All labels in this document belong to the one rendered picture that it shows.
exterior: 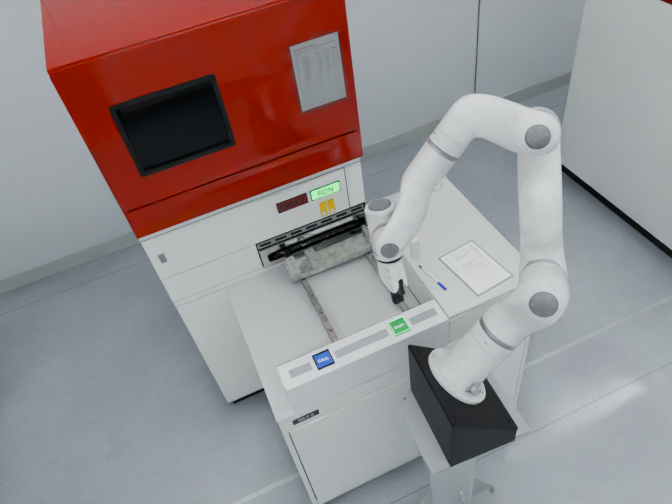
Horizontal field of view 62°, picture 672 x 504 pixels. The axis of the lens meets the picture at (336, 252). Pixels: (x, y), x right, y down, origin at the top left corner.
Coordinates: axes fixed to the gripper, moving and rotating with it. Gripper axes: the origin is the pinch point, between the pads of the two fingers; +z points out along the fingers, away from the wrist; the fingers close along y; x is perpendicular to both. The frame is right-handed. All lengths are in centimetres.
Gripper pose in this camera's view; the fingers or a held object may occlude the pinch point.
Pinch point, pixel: (397, 296)
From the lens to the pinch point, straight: 165.1
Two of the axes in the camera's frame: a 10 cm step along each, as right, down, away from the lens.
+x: 9.1, -3.7, 1.9
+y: 3.5, 4.7, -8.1
